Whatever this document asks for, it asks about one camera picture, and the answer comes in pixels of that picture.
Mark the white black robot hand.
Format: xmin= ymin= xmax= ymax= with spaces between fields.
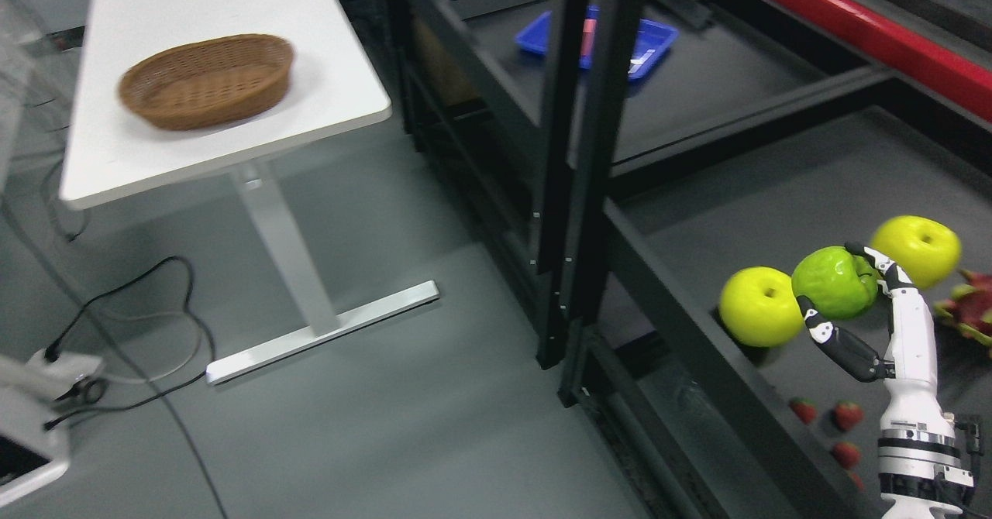
xmin=796 ymin=242 xmax=956 ymax=442

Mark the green apple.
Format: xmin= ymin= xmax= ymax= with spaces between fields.
xmin=791 ymin=245 xmax=879 ymax=319

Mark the yellow apple right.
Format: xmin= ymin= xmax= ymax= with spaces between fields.
xmin=869 ymin=215 xmax=963 ymax=290

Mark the yellow apple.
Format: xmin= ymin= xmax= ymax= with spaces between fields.
xmin=869 ymin=215 xmax=963 ymax=290
xmin=717 ymin=267 xmax=804 ymax=347

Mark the yellow apple left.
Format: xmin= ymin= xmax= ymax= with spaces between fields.
xmin=717 ymin=267 xmax=804 ymax=347

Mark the red shelf beam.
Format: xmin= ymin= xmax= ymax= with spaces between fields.
xmin=773 ymin=0 xmax=991 ymax=122

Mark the black metal shelf right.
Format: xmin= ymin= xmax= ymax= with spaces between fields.
xmin=558 ymin=0 xmax=992 ymax=519

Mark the black metal shelf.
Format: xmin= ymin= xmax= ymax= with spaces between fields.
xmin=345 ymin=0 xmax=886 ymax=369
xmin=558 ymin=0 xmax=992 ymax=519

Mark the black metal shelf left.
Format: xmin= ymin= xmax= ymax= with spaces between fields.
xmin=345 ymin=0 xmax=886 ymax=369

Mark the red strawberry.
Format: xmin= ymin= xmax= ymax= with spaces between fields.
xmin=830 ymin=401 xmax=865 ymax=433
xmin=787 ymin=397 xmax=820 ymax=426
xmin=829 ymin=441 xmax=862 ymax=472

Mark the pink dragon fruit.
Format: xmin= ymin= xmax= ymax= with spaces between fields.
xmin=932 ymin=269 xmax=991 ymax=358

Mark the blue plastic tray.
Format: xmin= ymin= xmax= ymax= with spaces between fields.
xmin=515 ymin=5 xmax=680 ymax=81

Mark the brown wicker basket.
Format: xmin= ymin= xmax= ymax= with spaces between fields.
xmin=117 ymin=34 xmax=295 ymax=131

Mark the white floor power strip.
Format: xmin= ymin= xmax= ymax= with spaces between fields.
xmin=27 ymin=349 xmax=104 ymax=401

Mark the white black floor device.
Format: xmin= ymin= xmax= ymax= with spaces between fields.
xmin=1 ymin=356 xmax=71 ymax=507

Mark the long black cable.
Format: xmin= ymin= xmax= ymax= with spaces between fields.
xmin=43 ymin=256 xmax=229 ymax=519

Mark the white table with pedestal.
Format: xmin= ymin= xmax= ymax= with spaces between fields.
xmin=59 ymin=0 xmax=439 ymax=384

